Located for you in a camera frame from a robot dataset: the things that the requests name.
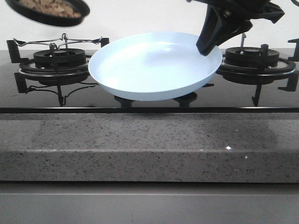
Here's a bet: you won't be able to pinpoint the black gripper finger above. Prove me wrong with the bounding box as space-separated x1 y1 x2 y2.
202 20 254 57
196 5 222 55

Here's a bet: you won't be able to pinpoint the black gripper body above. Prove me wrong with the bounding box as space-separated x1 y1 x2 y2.
199 0 285 23

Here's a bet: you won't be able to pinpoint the light blue plate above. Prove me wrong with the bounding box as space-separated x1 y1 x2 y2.
88 32 222 101

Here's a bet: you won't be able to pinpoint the brown meat pieces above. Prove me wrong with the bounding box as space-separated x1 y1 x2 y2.
19 0 81 18

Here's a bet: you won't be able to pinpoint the black pan with green handle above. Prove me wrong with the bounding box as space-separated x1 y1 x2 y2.
6 0 90 27

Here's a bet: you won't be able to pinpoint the black empty burner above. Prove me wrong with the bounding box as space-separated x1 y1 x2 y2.
224 47 279 68

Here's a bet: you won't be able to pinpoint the black glass gas cooktop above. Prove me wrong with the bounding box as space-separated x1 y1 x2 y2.
0 50 299 113

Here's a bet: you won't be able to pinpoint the black empty burner grate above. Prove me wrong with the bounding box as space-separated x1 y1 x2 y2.
216 34 299 107

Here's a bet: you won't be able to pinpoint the black burner under pan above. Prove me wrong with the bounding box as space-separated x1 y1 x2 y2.
33 48 86 68

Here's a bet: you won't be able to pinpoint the black pan support grate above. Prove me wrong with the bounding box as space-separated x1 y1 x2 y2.
7 40 97 106

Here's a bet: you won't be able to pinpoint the metal wire trivet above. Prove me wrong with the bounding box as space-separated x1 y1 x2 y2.
13 33 109 50

